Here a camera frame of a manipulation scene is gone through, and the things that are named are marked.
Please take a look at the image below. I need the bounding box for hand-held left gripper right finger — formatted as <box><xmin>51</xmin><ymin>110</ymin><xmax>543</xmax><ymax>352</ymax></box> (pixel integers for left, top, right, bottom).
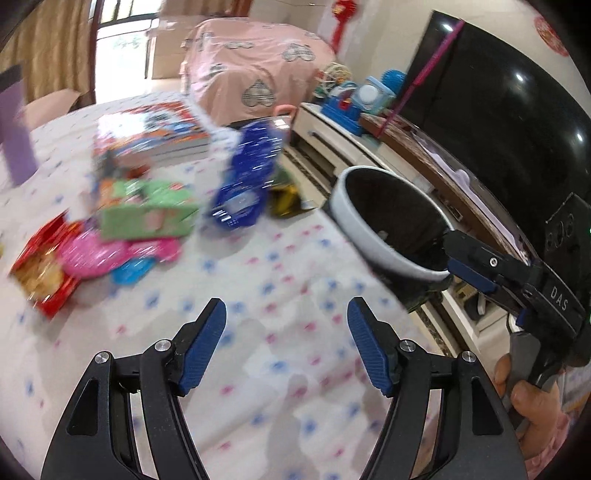
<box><xmin>347</xmin><ymin>296</ymin><xmax>528</xmax><ymax>480</ymax></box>

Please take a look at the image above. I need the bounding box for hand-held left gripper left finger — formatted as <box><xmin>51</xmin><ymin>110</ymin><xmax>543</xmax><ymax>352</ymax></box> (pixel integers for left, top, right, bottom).
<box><xmin>41</xmin><ymin>298</ymin><xmax>228</xmax><ymax>480</ymax></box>

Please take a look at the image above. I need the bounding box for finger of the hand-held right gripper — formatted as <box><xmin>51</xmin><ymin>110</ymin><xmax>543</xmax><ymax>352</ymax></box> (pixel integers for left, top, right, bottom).
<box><xmin>442</xmin><ymin>230</ymin><xmax>532</xmax><ymax>310</ymax></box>

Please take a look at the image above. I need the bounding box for cyan plastic wrapper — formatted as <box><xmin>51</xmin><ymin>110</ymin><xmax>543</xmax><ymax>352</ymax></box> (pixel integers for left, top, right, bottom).
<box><xmin>112</xmin><ymin>257</ymin><xmax>158</xmax><ymax>285</ymax></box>

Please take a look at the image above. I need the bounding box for white bin with black bag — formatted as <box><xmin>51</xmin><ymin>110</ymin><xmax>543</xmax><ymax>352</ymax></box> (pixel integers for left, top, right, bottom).
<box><xmin>329</xmin><ymin>165</ymin><xmax>458</xmax><ymax>308</ymax></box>

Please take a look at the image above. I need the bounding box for pink foil packet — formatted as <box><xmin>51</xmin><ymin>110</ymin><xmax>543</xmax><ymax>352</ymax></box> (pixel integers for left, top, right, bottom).
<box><xmin>60</xmin><ymin>228</ymin><xmax>179</xmax><ymax>278</ymax></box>

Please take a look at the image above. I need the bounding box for green paper box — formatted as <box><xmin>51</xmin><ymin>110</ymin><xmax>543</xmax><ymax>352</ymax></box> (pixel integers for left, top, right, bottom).
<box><xmin>99</xmin><ymin>181</ymin><xmax>200</xmax><ymax>241</ymax></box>

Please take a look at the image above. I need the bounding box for blue snack bag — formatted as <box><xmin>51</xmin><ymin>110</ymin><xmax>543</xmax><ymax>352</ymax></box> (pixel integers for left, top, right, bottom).
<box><xmin>210</xmin><ymin>121</ymin><xmax>283</xmax><ymax>230</ymax></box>

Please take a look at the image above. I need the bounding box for red snack packet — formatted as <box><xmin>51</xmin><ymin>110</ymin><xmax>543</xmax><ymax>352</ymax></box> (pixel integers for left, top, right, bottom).
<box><xmin>10</xmin><ymin>215</ymin><xmax>82</xmax><ymax>320</ymax></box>

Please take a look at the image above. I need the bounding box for person's right forearm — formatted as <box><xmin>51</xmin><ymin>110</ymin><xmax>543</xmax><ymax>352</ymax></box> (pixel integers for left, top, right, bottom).
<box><xmin>524</xmin><ymin>415</ymin><xmax>583</xmax><ymax>477</ymax></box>

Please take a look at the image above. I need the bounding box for person's right hand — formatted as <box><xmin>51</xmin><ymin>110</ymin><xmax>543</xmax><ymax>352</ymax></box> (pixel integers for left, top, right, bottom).
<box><xmin>493</xmin><ymin>355</ymin><xmax>571</xmax><ymax>444</ymax></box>

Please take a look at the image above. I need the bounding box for white dotted tablecloth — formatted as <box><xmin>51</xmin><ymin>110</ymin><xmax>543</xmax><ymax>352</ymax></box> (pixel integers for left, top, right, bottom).
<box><xmin>0</xmin><ymin>90</ymin><xmax>462</xmax><ymax>480</ymax></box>

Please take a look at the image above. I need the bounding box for white cloth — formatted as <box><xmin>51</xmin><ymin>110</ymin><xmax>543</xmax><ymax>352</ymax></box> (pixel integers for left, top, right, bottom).
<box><xmin>416</xmin><ymin>131</ymin><xmax>474</xmax><ymax>185</ymax></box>

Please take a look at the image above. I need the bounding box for black flat television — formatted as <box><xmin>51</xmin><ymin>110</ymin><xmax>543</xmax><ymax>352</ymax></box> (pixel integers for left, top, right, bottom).
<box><xmin>392</xmin><ymin>9</ymin><xmax>591</xmax><ymax>296</ymax></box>

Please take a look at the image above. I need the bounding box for green yellow snack packet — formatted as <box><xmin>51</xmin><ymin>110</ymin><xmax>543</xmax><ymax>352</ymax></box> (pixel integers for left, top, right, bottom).
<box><xmin>268</xmin><ymin>168</ymin><xmax>317</xmax><ymax>219</ymax></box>

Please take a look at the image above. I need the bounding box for light blue toy box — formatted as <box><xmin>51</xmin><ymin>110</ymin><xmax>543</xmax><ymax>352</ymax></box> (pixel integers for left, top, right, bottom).
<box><xmin>356</xmin><ymin>78</ymin><xmax>398</xmax><ymax>115</ymax></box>

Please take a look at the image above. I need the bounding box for white television cabinet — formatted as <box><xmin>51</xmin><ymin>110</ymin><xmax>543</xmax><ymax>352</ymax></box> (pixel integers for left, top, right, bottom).
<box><xmin>284</xmin><ymin>102</ymin><xmax>591</xmax><ymax>416</ymax></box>

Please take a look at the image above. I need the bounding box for blue toy machine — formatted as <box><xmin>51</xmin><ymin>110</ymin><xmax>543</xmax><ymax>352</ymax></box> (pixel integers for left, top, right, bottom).
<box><xmin>322</xmin><ymin>88</ymin><xmax>366</xmax><ymax>136</ymax></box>

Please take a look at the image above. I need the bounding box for pink thin stick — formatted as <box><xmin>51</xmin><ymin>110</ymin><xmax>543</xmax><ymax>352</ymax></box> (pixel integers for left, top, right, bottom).
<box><xmin>379</xmin><ymin>21</ymin><xmax>465</xmax><ymax>139</ymax></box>

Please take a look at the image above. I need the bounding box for blue spiky ball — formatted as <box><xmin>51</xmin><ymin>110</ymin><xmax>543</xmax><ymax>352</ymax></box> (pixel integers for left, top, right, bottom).
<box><xmin>382</xmin><ymin>69</ymin><xmax>408</xmax><ymax>92</ymax></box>

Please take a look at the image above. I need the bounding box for stack of colourful books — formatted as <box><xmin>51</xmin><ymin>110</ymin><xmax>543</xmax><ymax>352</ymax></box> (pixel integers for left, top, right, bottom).
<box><xmin>93</xmin><ymin>102</ymin><xmax>214</xmax><ymax>168</ymax></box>

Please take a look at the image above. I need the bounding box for pink kettlebell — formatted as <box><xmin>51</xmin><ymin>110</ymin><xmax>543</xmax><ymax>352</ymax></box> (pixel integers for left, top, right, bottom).
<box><xmin>272</xmin><ymin>104</ymin><xmax>299</xmax><ymax>131</ymax></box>

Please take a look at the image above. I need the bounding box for purple thermos bottle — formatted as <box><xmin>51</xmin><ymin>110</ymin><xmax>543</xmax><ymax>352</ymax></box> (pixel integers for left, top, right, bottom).
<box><xmin>0</xmin><ymin>65</ymin><xmax>38</xmax><ymax>188</ymax></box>

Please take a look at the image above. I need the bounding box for pink sofa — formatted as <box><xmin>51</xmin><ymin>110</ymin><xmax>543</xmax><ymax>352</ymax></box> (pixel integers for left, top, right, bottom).
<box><xmin>22</xmin><ymin>90</ymin><xmax>82</xmax><ymax>118</ymax></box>

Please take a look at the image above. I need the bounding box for pink heart print cover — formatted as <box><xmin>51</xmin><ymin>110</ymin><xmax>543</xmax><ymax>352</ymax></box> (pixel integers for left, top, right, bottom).
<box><xmin>179</xmin><ymin>17</ymin><xmax>339</xmax><ymax>128</ymax></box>

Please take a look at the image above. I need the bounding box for beige cabinet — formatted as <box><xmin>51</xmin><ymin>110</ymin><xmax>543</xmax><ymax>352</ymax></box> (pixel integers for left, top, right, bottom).
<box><xmin>148</xmin><ymin>17</ymin><xmax>197</xmax><ymax>81</ymax></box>

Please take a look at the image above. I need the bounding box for beige patterned curtain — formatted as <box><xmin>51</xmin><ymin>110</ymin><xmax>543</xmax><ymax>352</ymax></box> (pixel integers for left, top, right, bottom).
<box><xmin>0</xmin><ymin>0</ymin><xmax>100</xmax><ymax>106</ymax></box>

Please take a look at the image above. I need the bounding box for wire wheel toy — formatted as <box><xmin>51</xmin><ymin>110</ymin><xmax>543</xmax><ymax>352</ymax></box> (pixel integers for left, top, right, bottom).
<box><xmin>316</xmin><ymin>62</ymin><xmax>352</xmax><ymax>99</ymax></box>

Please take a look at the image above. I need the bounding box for round red wall sticker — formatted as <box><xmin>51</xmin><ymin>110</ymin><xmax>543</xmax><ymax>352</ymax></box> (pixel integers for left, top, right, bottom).
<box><xmin>534</xmin><ymin>16</ymin><xmax>571</xmax><ymax>57</ymax></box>

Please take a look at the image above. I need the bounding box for red knot wall hanging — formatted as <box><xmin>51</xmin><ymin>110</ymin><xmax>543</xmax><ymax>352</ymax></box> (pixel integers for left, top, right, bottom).
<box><xmin>332</xmin><ymin>0</ymin><xmax>354</xmax><ymax>52</ymax></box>

